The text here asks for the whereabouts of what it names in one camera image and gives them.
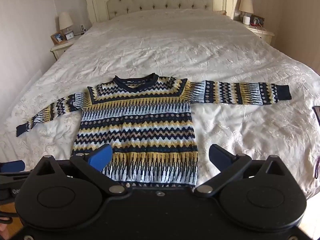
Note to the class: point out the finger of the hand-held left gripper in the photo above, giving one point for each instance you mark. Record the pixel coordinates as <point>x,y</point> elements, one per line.
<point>12,166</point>

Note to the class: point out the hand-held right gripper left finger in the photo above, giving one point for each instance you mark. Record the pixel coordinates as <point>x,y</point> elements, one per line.
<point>101,156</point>

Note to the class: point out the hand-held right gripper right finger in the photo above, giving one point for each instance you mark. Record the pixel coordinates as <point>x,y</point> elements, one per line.
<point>220,156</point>

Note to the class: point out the navy yellow patterned knit sweater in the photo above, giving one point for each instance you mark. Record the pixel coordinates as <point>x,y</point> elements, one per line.
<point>137,130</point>

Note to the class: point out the cream nightstand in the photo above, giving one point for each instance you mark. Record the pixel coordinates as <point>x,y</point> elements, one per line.
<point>262,33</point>
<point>61,48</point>

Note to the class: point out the small white clock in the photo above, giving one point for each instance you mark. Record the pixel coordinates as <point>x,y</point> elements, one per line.
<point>70,36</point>

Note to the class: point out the white cylinder device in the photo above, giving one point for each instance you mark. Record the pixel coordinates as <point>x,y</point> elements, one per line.
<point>246,20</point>

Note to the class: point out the beige shade table lamp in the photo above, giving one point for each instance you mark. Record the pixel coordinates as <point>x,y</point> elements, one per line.
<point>246,3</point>
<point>65,20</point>

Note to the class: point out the wooden photo frame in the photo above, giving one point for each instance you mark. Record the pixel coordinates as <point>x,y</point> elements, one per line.
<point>57,38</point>

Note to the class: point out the white wall socket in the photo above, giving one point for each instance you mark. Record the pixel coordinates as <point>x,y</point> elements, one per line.
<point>236,13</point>
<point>83,28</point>

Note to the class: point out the dark photo frame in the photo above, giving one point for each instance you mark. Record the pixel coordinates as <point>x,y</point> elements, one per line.
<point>258,20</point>

